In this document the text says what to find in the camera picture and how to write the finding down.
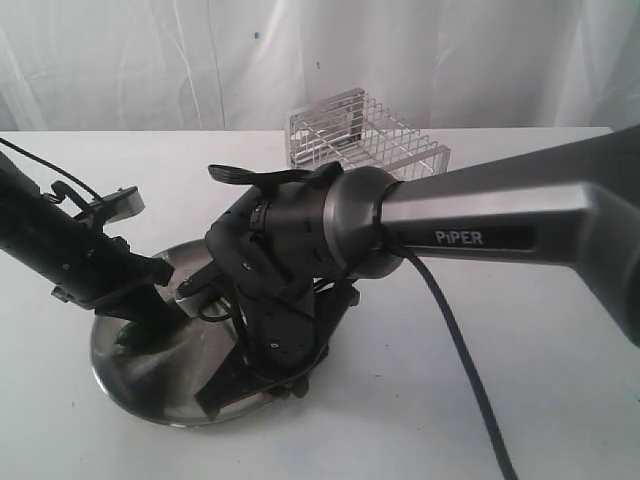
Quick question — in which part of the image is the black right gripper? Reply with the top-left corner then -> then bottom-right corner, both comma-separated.
194,284 -> 360,419

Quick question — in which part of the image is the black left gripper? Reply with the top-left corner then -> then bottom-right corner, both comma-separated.
52,236 -> 190,330

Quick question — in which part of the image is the wire metal utensil rack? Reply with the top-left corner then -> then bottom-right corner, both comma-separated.
285,88 -> 451,181

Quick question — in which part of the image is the green cucumber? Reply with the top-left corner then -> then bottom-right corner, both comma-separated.
114,322 -> 151,350

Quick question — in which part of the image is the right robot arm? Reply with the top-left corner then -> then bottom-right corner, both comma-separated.
196,127 -> 639,416

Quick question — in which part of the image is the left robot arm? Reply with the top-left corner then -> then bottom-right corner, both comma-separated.
1,155 -> 184,331

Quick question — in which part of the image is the round stainless steel plate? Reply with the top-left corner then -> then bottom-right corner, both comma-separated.
88,243 -> 289,429

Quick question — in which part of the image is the white backdrop curtain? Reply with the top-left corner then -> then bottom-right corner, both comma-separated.
1,1 -> 639,131

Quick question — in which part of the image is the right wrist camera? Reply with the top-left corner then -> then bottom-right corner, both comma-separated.
175,264 -> 221,303

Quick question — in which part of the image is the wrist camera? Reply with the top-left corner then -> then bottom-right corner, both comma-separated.
175,264 -> 221,303
74,186 -> 145,229

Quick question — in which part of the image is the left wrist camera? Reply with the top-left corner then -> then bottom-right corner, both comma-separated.
74,186 -> 145,229

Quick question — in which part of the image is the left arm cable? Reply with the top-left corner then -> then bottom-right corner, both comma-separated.
0,137 -> 109,206

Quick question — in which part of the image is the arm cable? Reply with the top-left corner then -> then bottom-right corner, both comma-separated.
394,244 -> 519,480
0,137 -> 109,206

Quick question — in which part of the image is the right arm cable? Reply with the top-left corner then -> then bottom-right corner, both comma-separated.
394,244 -> 519,480

